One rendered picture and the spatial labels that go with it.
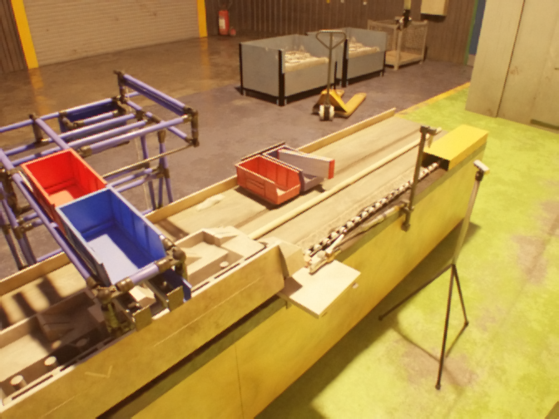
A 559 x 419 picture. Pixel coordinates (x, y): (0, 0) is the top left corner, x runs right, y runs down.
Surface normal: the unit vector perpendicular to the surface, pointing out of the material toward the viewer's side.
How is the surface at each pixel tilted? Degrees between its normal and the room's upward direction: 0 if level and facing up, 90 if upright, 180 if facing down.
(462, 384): 0
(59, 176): 94
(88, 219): 94
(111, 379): 80
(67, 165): 94
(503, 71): 90
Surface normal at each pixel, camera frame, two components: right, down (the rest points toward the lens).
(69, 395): 0.70, 0.22
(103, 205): 0.71, 0.43
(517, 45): -0.70, 0.38
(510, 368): 0.00, -0.84
